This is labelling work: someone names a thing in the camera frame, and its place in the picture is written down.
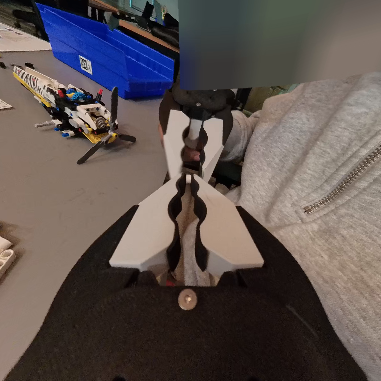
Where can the wooden table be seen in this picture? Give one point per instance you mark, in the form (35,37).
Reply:
(143,32)

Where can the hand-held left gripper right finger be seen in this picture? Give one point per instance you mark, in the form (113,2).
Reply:
(229,238)

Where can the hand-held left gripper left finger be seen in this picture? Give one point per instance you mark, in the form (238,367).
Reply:
(143,238)

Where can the pile of white lego parts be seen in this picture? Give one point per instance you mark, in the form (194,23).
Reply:
(6,262)

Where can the lego airplane model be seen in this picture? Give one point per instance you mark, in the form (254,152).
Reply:
(83,113)

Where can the blue plastic bin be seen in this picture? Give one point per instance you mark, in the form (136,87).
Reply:
(119,59)

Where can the lego instruction booklet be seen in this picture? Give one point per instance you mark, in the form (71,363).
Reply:
(20,40)

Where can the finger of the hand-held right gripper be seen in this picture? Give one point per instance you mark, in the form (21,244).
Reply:
(214,143)
(174,140)

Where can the small white paper sheet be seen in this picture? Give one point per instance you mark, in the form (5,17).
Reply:
(5,104)

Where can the person's right hand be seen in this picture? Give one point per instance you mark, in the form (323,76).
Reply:
(191,154)

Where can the person's right forearm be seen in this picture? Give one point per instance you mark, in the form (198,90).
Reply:
(241,134)

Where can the person's grey zip jacket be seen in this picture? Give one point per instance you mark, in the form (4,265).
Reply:
(297,193)

